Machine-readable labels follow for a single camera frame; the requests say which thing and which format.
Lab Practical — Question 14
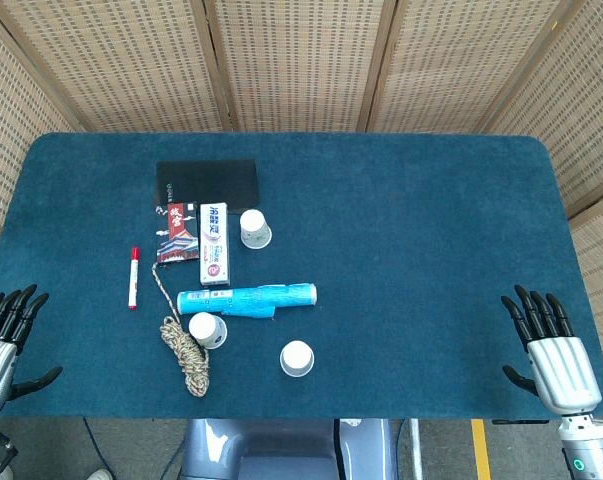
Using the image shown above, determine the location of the white table leg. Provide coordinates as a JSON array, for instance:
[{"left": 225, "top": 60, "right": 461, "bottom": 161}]
[{"left": 407, "top": 418, "right": 424, "bottom": 480}]

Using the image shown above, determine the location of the black floor cable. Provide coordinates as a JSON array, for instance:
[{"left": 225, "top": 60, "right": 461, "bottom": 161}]
[{"left": 82, "top": 417, "right": 107, "bottom": 471}]

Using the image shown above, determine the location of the grey blue robot torso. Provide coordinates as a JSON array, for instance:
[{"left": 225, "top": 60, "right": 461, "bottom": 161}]
[{"left": 179, "top": 418, "right": 400, "bottom": 480}]

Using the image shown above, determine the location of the white toothpaste box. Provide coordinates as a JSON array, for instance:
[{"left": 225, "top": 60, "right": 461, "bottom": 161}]
[{"left": 198, "top": 201, "right": 232, "bottom": 288}]

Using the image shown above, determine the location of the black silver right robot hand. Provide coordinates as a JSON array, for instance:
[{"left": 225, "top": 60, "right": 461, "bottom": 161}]
[{"left": 500, "top": 284, "right": 603, "bottom": 416}]

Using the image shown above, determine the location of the blue plastic bag roll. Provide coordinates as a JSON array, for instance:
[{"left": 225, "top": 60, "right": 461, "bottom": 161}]
[{"left": 176, "top": 282, "right": 319, "bottom": 320}]

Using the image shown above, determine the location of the white printed paper cup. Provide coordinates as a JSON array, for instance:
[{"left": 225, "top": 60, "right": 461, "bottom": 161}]
[
  {"left": 239, "top": 208, "right": 273, "bottom": 250},
  {"left": 279, "top": 340, "right": 315, "bottom": 378},
  {"left": 188, "top": 312, "right": 228, "bottom": 350}
]

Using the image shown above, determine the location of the beige braided rope bundle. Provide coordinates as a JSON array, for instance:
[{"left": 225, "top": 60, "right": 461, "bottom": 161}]
[{"left": 151, "top": 262, "right": 211, "bottom": 399}]

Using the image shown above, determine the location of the black notebook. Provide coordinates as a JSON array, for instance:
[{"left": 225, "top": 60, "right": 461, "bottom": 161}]
[{"left": 155, "top": 158, "right": 260, "bottom": 210}]

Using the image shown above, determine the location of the red white marker pen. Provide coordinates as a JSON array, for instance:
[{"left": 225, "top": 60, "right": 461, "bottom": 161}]
[{"left": 127, "top": 246, "right": 141, "bottom": 312}]

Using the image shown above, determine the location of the dark palace print card box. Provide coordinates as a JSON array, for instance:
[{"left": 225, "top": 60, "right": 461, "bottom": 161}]
[{"left": 154, "top": 201, "right": 201, "bottom": 266}]

